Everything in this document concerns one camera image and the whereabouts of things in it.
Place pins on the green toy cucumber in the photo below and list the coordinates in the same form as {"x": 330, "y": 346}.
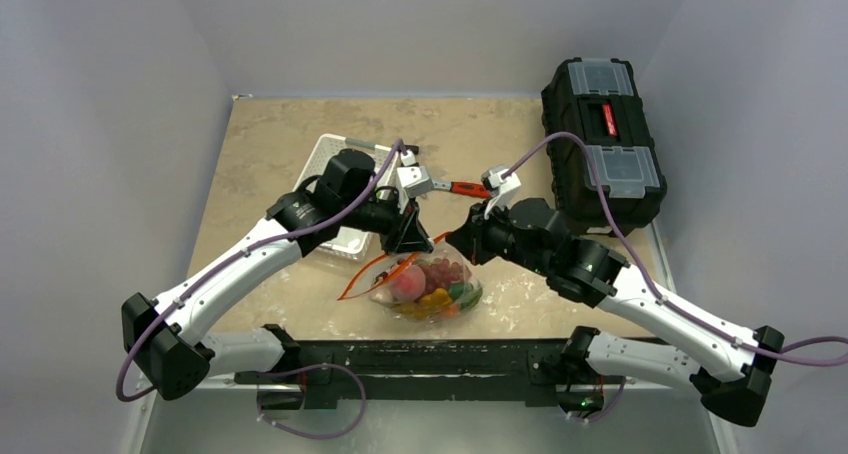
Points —
{"x": 465, "y": 296}

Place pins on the black toolbox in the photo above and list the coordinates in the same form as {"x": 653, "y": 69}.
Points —
{"x": 597, "y": 100}

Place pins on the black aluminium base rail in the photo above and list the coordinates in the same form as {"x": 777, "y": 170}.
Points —
{"x": 317, "y": 374}

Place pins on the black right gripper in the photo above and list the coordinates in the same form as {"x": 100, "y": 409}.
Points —
{"x": 475, "y": 226}

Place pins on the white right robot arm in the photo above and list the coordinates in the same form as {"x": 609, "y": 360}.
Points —
{"x": 727, "y": 366}

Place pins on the red handled adjustable wrench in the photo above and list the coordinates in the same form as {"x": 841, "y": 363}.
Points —
{"x": 468, "y": 189}

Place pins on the pink toy peach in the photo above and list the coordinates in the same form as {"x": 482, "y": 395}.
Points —
{"x": 409, "y": 285}

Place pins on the beige toy garlic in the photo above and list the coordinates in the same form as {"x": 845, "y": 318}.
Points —
{"x": 382, "y": 296}

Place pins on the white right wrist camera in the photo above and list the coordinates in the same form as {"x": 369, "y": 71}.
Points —
{"x": 502, "y": 184}

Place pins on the white plastic basket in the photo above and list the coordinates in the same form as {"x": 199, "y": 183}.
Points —
{"x": 350, "y": 244}

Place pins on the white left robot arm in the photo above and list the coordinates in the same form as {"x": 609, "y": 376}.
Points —
{"x": 291, "y": 229}

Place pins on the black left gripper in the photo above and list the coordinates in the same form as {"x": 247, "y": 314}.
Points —
{"x": 405, "y": 234}

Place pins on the purple toy grape bunch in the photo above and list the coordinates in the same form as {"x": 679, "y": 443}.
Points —
{"x": 443, "y": 273}

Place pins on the clear zip top bag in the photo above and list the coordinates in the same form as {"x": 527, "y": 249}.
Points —
{"x": 381, "y": 271}

